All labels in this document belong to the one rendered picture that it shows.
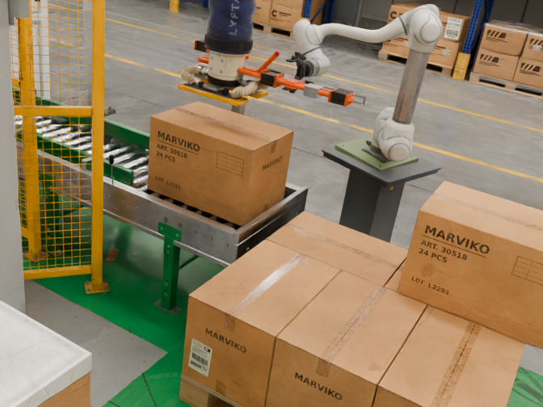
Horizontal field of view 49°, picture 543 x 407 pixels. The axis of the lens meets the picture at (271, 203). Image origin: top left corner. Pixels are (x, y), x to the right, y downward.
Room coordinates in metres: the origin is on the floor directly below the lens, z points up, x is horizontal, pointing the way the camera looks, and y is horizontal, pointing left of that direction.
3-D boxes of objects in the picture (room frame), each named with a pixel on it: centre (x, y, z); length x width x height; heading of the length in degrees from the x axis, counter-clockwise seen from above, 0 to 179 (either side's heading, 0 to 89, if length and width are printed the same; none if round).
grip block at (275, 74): (2.74, 0.08, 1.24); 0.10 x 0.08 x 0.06; 155
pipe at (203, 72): (2.85, 0.31, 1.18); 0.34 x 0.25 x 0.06; 65
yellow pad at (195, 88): (2.76, 0.35, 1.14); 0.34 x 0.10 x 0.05; 65
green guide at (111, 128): (3.61, 1.23, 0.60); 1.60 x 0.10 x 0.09; 64
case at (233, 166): (2.86, 0.30, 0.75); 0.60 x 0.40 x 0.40; 64
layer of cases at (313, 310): (2.13, -0.49, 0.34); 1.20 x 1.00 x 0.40; 64
